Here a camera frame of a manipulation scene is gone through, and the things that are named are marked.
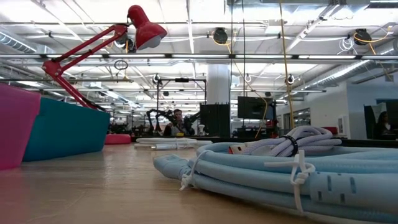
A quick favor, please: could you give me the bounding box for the light blue cable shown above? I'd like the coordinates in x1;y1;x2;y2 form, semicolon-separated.
152;141;398;224

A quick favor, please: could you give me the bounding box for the pale braided cable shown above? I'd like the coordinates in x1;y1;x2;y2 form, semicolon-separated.
228;125;343;157

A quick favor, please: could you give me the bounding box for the black cabinet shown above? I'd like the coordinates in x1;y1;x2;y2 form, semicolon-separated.
199;103;231;139

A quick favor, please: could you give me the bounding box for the person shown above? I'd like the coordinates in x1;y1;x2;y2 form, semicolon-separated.
374;111;394;140
163;108;187;137

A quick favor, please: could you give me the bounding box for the black screen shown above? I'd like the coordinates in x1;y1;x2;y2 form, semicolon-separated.
238;95;274;121

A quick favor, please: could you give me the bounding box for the red desk lamp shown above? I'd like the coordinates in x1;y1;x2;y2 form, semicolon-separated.
42;4;168;146

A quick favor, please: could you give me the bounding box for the teal plastic bin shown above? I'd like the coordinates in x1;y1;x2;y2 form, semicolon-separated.
22;97;111;162

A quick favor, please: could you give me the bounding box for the pink plastic bin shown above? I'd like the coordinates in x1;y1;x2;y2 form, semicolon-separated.
0;83;42;171

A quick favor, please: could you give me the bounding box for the white coiled cable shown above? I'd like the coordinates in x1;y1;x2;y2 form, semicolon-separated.
134;138;214;151

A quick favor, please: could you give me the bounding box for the black frame rig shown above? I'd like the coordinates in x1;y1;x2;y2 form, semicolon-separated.
155;77;208;138

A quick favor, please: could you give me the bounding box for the thin yellow cord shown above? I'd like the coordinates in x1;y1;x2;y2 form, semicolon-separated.
211;30;269;139

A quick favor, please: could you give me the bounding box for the black cord reel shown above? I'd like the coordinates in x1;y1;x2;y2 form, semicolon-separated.
354;27;373;46
213;27;229;45

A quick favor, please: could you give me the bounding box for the thick yellow cord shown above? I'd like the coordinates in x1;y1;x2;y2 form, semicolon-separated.
279;0;295;130

